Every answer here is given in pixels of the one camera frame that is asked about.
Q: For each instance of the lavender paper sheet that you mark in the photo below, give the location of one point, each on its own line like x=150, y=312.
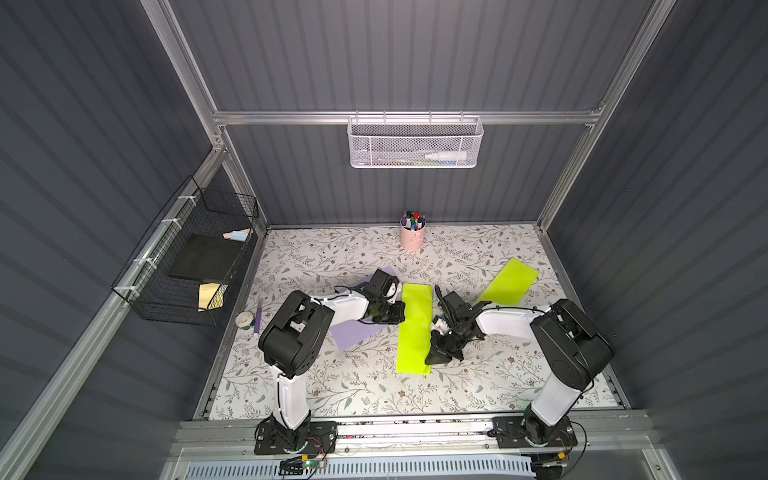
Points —
x=346, y=329

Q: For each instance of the white wire mesh basket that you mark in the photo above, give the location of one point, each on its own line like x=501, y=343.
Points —
x=401, y=142

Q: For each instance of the green circuit board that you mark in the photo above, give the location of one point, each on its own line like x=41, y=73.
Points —
x=301, y=466

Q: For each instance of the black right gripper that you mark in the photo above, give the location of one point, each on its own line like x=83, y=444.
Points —
x=447, y=335

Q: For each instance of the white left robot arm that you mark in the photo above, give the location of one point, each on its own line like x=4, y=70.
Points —
x=292, y=340

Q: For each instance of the pink pen cup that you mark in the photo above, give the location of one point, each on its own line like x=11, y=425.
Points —
x=411, y=235

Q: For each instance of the white tape roll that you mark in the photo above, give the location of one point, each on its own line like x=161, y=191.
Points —
x=245, y=320

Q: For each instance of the white bottle in basket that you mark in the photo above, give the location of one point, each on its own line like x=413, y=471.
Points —
x=447, y=157

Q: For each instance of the black wire wall basket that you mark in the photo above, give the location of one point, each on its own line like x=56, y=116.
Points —
x=144, y=283

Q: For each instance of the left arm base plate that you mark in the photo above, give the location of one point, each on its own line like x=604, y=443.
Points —
x=310, y=438

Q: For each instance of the purple marker pen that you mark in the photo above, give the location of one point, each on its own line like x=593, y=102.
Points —
x=257, y=317

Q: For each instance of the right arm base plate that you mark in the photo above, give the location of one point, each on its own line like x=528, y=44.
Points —
x=519, y=432

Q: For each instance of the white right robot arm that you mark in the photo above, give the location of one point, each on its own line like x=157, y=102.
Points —
x=575, y=350

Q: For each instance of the colored markers in cup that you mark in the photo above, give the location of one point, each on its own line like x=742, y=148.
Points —
x=412, y=221

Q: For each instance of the lime green paper sheet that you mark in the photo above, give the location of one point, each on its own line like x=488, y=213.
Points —
x=414, y=335

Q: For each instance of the black notebook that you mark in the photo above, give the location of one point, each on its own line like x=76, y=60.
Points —
x=205, y=259

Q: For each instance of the yellow sticky note pad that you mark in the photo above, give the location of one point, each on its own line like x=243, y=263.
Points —
x=211, y=296

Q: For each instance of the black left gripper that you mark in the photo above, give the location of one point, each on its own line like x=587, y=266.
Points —
x=389, y=311

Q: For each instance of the pastel sticky notes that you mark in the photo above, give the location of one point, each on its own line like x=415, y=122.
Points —
x=238, y=235

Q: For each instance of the aluminium mounting rail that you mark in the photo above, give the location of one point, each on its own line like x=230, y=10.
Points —
x=415, y=434

